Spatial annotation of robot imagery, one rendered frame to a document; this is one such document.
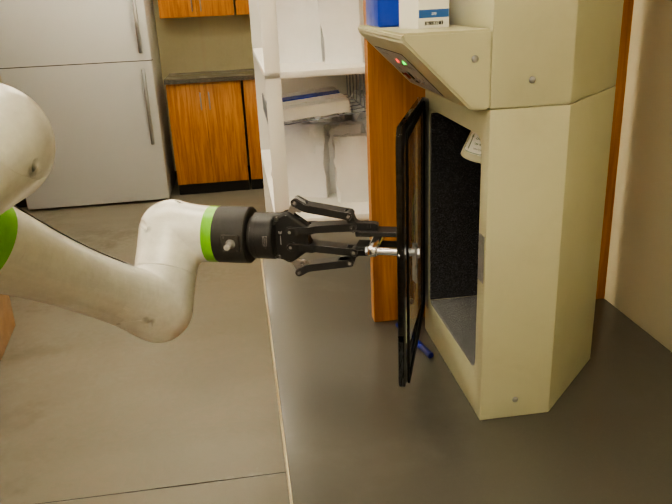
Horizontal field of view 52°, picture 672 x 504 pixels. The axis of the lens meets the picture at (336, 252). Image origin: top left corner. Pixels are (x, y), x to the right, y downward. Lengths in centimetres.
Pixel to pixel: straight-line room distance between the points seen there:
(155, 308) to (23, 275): 22
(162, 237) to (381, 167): 43
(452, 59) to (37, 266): 58
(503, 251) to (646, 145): 53
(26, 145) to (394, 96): 73
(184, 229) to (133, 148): 480
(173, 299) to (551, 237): 57
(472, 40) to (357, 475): 59
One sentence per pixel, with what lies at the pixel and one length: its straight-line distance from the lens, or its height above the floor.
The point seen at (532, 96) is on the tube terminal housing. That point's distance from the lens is 95.
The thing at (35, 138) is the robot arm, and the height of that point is 144.
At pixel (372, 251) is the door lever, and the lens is 102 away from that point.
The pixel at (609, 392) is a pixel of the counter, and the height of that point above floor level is 94.
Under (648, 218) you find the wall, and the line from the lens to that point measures 145.
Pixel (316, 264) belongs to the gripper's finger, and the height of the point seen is 116.
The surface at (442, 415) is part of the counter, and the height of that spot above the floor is 94.
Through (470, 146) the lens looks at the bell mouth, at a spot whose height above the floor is 134.
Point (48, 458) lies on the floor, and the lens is 288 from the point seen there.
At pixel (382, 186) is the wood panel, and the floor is 122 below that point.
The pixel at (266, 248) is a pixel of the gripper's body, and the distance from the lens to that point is 109.
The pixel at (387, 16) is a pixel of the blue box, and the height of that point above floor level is 153.
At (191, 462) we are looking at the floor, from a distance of 267.
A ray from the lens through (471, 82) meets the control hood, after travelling 92.
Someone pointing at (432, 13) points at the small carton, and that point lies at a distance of 99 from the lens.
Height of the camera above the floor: 156
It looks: 20 degrees down
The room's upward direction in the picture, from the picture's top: 3 degrees counter-clockwise
